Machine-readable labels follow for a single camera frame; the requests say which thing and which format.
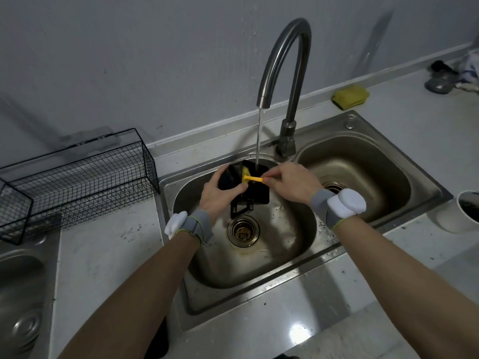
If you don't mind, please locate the person's left forearm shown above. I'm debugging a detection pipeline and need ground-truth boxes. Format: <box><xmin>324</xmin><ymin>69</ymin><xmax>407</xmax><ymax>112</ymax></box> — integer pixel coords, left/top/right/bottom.
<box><xmin>56</xmin><ymin>232</ymin><xmax>200</xmax><ymax>359</ymax></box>

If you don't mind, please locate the stainless steel double sink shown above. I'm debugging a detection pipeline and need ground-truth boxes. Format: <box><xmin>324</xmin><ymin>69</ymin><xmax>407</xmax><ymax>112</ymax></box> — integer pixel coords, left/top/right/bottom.
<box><xmin>158</xmin><ymin>110</ymin><xmax>454</xmax><ymax>332</ymax></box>

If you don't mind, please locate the person's left hand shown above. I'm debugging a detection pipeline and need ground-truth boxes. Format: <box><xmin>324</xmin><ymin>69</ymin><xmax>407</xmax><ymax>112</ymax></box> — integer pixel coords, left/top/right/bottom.
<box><xmin>198</xmin><ymin>165</ymin><xmax>249</xmax><ymax>226</ymax></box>

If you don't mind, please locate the person's right hand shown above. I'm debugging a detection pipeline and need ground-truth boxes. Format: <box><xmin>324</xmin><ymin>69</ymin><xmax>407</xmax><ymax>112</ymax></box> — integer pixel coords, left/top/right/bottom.
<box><xmin>261</xmin><ymin>162</ymin><xmax>325</xmax><ymax>206</ymax></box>

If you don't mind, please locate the steel gooseneck faucet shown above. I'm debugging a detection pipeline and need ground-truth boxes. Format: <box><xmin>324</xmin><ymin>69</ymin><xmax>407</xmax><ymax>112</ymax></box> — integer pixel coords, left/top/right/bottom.
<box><xmin>256</xmin><ymin>18</ymin><xmax>312</xmax><ymax>161</ymax></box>

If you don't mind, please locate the black wire basket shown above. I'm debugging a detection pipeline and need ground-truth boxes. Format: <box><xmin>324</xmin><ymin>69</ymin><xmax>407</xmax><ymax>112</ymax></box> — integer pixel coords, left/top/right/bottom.
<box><xmin>0</xmin><ymin>128</ymin><xmax>161</xmax><ymax>246</ymax></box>

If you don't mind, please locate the yellow green sponge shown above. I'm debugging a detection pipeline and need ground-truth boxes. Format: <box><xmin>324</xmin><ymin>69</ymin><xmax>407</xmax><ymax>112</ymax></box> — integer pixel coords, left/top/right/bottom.
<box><xmin>331</xmin><ymin>85</ymin><xmax>370</xmax><ymax>110</ymax></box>

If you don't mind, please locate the grey white wrist tracker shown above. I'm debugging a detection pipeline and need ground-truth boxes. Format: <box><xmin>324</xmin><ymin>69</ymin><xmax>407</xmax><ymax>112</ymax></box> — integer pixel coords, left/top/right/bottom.
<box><xmin>310</xmin><ymin>188</ymin><xmax>367</xmax><ymax>232</ymax></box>
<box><xmin>164</xmin><ymin>209</ymin><xmax>215</xmax><ymax>245</ymax></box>

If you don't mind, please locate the white cup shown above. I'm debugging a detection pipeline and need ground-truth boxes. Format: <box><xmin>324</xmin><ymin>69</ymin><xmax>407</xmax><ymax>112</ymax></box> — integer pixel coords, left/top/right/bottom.
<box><xmin>436</xmin><ymin>190</ymin><xmax>479</xmax><ymax>234</ymax></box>

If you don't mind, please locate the yellow cleaning brush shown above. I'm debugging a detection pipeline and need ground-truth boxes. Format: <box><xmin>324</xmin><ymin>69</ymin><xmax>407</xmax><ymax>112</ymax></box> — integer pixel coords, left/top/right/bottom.
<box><xmin>242</xmin><ymin>166</ymin><xmax>267</xmax><ymax>183</ymax></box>

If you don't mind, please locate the person's right forearm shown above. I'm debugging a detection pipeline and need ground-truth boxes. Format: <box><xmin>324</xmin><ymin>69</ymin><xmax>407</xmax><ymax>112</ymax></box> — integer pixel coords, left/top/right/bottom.
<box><xmin>333</xmin><ymin>217</ymin><xmax>479</xmax><ymax>359</ymax></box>

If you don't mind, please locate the grey black scrubber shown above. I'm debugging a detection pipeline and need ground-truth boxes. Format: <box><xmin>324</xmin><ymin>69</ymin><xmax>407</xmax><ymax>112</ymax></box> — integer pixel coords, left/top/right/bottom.
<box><xmin>424</xmin><ymin>60</ymin><xmax>460</xmax><ymax>94</ymax></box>

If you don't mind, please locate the round sink drain strainer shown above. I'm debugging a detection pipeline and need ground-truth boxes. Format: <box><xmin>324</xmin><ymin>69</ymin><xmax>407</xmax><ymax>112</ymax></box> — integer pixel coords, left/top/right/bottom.
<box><xmin>227</xmin><ymin>217</ymin><xmax>260</xmax><ymax>248</ymax></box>

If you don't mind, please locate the grey white right wrist tracker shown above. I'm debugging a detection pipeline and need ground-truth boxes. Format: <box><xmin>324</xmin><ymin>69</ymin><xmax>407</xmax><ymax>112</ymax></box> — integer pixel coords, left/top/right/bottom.
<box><xmin>310</xmin><ymin>188</ymin><xmax>367</xmax><ymax>232</ymax></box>

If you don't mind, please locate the grey white left wrist tracker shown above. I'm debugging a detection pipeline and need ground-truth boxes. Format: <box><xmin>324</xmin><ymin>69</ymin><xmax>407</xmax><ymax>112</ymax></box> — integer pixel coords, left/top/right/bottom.
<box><xmin>164</xmin><ymin>209</ymin><xmax>215</xmax><ymax>245</ymax></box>

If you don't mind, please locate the stainless steel basin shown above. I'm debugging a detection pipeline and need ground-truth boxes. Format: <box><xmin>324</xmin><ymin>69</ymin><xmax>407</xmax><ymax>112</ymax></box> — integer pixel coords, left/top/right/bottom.
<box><xmin>0</xmin><ymin>224</ymin><xmax>61</xmax><ymax>359</ymax></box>

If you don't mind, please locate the black plastic container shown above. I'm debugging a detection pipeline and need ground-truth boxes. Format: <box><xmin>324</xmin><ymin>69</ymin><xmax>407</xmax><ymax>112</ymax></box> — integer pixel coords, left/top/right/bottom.
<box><xmin>218</xmin><ymin>160</ymin><xmax>271</xmax><ymax>220</ymax></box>

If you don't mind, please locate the blue white cloth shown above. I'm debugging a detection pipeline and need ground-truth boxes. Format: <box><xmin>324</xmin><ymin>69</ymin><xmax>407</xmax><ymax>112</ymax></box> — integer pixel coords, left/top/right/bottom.
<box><xmin>455</xmin><ymin>48</ymin><xmax>479</xmax><ymax>93</ymax></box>

